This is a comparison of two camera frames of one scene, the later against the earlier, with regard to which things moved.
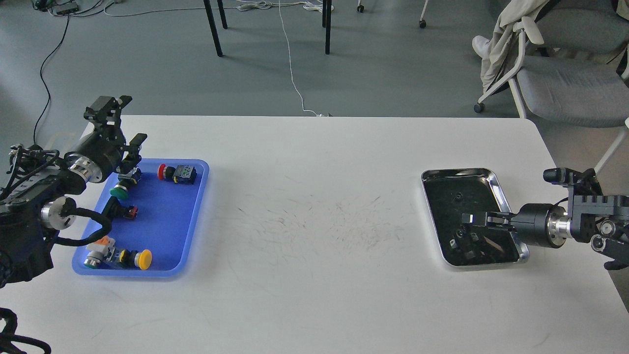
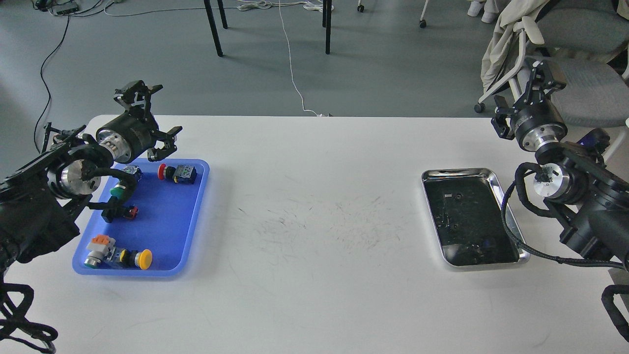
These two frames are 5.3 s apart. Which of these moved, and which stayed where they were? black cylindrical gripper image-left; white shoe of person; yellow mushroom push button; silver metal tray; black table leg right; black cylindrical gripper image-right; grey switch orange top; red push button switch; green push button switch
Moved: black cylindrical gripper image-left; black cylindrical gripper image-right; white shoe of person
Stayed: grey switch orange top; red push button switch; yellow mushroom push button; green push button switch; silver metal tray; black table leg right
